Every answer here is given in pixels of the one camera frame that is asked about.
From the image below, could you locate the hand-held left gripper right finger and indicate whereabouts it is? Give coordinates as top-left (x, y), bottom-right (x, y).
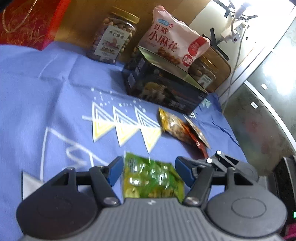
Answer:
top-left (175, 156), bottom-right (254, 207)

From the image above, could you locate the nut jar with dark nuts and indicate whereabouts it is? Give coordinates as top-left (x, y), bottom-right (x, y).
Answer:
top-left (188, 57), bottom-right (217, 93)

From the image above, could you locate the white cable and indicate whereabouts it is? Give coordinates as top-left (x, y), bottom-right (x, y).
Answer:
top-left (221, 32), bottom-right (244, 114)

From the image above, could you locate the blue printed cloth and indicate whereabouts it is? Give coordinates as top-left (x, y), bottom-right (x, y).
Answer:
top-left (0, 43), bottom-right (245, 241)

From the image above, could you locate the brown wooden board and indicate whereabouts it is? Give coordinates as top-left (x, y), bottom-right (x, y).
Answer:
top-left (202, 45), bottom-right (232, 93)

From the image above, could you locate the red gift box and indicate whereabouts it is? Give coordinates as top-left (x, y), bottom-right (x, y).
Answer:
top-left (0, 0), bottom-right (72, 51)

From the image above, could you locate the frosted glass door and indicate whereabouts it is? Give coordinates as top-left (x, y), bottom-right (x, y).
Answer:
top-left (222, 0), bottom-right (296, 176)

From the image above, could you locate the pink snack bag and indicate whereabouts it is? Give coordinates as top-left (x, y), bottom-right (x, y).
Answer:
top-left (137, 6), bottom-right (211, 73)

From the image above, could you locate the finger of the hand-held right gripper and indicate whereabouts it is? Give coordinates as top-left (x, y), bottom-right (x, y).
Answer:
top-left (196, 150), bottom-right (241, 176)

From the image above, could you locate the light green snack packet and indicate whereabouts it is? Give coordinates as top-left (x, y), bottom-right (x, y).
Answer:
top-left (123, 152), bottom-right (185, 200)

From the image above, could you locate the white power strip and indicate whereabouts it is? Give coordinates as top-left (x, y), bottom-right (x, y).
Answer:
top-left (220, 20), bottom-right (251, 44)

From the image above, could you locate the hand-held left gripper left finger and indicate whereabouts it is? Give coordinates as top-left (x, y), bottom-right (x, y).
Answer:
top-left (49, 156), bottom-right (124, 207)

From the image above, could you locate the yellow-edged nut packet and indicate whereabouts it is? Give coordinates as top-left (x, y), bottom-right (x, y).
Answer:
top-left (158, 107), bottom-right (192, 142)

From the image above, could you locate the nut jar with pale nuts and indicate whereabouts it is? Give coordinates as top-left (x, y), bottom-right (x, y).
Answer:
top-left (87, 7), bottom-right (140, 66)

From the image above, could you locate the dark printed tin box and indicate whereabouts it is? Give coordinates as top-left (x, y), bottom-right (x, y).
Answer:
top-left (121, 45), bottom-right (208, 114)

